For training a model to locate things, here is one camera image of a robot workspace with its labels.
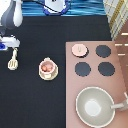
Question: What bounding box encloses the white gripper body blue ring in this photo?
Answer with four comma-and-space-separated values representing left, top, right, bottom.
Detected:
0, 37, 20, 50

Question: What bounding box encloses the beige slotted spatula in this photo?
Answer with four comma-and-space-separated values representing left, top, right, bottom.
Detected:
8, 48, 18, 70

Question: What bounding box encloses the pink pot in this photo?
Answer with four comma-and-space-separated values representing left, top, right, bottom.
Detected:
39, 58, 54, 75

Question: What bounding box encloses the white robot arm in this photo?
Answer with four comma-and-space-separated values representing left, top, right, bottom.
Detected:
0, 0, 23, 51

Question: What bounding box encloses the cream round plate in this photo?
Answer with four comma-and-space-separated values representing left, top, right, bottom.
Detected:
39, 64, 58, 80

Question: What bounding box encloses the pink toy stove top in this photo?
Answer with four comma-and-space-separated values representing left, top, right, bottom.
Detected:
66, 41, 128, 128

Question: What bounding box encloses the grey frying pan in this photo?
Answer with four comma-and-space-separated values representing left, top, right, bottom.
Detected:
75, 87, 128, 128

